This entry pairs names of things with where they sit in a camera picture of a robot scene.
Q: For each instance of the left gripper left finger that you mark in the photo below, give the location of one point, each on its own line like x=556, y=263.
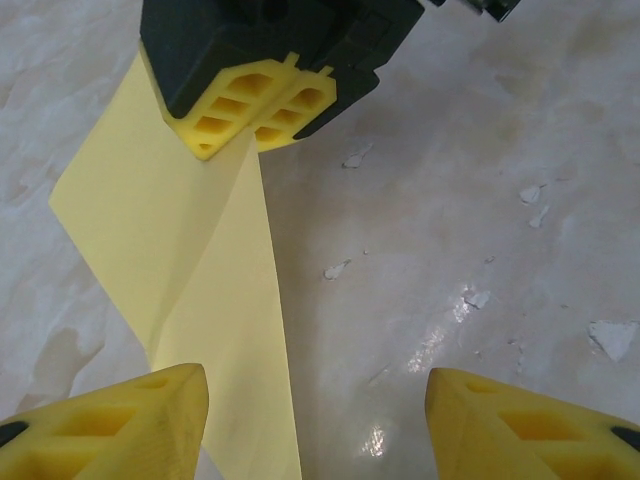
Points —
x=115, y=430

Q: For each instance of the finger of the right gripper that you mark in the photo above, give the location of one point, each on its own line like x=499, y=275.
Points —
x=210, y=65
x=305, y=110

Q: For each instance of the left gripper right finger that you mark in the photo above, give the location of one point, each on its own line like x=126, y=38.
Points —
x=525, y=430

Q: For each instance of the yellow paper sheet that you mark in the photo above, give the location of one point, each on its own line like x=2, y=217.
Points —
x=200, y=250

